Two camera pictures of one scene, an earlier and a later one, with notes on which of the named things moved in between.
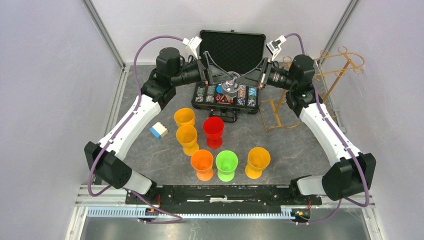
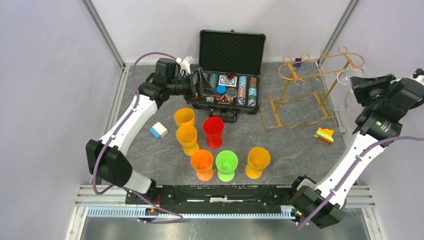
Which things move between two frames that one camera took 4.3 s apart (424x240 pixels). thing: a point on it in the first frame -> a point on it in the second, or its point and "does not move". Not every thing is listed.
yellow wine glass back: x=184 y=116 does not move
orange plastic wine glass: x=202 y=161 does not move
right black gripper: x=255 y=77 -> x=362 y=85
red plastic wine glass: x=213 y=127 does not move
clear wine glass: x=230 y=87 -> x=343 y=77
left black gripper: x=214 y=76 -> x=201 y=89
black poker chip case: x=234 y=52 does not move
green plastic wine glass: x=226 y=162 does not move
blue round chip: x=219 y=89 does not move
